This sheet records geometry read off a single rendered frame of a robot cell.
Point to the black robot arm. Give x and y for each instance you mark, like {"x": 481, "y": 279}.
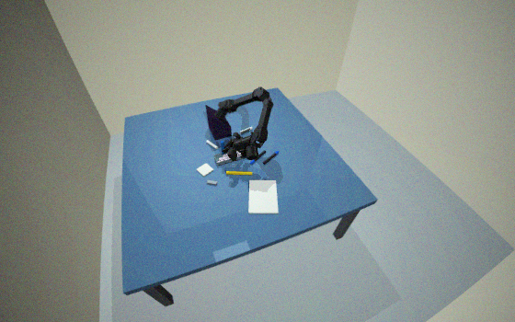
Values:
{"x": 260, "y": 133}

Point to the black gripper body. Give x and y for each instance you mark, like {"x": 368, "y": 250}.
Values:
{"x": 238, "y": 144}

